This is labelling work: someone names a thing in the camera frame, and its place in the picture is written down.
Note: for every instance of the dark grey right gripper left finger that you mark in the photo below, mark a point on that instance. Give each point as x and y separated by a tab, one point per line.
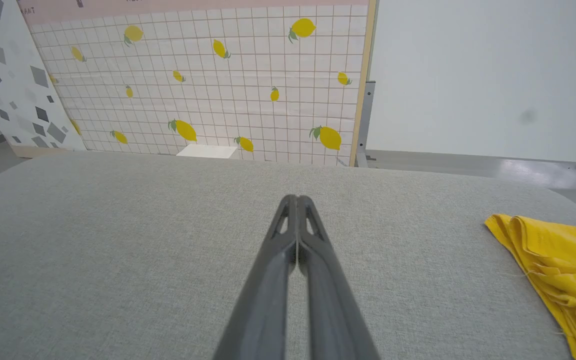
268	300

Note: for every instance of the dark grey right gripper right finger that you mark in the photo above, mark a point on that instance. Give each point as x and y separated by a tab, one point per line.
330	310

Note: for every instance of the yellow t-shirt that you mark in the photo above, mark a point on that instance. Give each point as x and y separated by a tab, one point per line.
563	265

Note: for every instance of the grey fabric sofa cushion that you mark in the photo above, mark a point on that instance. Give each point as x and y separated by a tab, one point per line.
118	250

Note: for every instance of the white box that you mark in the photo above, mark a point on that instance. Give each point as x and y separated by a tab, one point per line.
208	151

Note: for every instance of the grey metal stand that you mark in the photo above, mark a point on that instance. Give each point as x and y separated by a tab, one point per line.
366	120

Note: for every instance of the grey terrazzo print panel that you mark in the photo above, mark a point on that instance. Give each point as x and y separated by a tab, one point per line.
3	75

